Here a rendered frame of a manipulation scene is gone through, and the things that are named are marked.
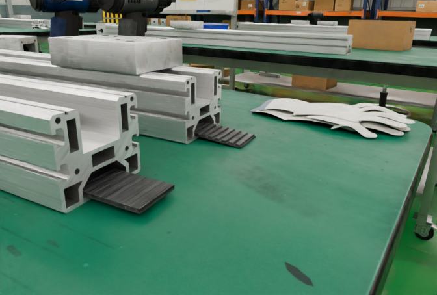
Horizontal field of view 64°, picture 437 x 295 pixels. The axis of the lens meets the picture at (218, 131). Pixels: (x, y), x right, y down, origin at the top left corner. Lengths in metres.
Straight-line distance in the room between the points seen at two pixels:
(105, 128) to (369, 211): 0.25
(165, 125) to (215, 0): 3.11
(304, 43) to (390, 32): 0.53
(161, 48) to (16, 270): 0.34
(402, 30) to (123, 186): 1.89
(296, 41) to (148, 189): 1.51
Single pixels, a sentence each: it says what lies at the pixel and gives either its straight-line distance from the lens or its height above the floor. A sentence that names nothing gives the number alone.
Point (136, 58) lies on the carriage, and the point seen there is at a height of 0.89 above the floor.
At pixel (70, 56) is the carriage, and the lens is 0.55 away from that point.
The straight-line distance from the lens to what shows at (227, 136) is 0.47.
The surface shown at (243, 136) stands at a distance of 0.48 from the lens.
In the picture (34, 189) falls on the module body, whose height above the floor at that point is 0.80.
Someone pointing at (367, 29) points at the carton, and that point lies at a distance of 2.14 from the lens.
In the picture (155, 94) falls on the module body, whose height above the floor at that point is 0.84.
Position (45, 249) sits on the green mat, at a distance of 0.29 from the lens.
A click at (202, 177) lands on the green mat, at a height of 0.78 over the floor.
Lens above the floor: 0.94
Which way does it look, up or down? 18 degrees down
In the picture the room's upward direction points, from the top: 1 degrees clockwise
